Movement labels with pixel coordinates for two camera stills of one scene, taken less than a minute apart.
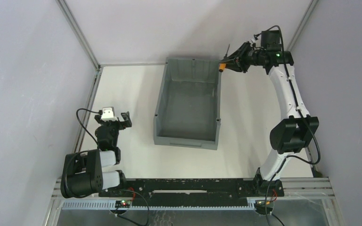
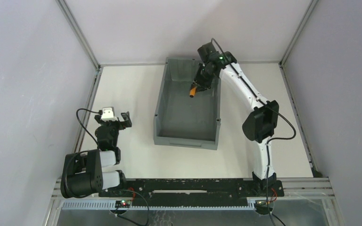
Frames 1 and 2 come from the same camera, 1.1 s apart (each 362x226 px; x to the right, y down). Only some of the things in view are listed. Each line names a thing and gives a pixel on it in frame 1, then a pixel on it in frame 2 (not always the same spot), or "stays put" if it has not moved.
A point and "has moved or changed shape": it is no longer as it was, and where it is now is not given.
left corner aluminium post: x=79 y=34 stays put
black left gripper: x=113 y=124 stays put
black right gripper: x=242 y=59 -> x=201 y=79
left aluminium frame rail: x=86 y=115 stays put
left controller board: x=123 y=204 stays put
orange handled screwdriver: x=222 y=66 has moved or changed shape
